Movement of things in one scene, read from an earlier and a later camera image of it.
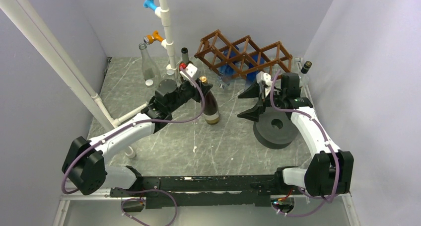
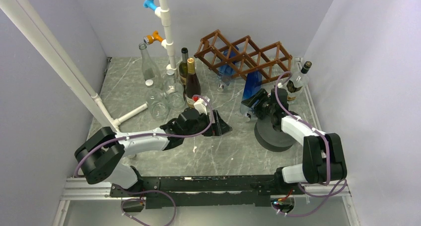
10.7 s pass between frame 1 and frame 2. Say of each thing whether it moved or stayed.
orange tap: stayed
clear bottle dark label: stayed
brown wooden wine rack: stayed
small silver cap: stayed
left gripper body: moved
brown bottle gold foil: moved
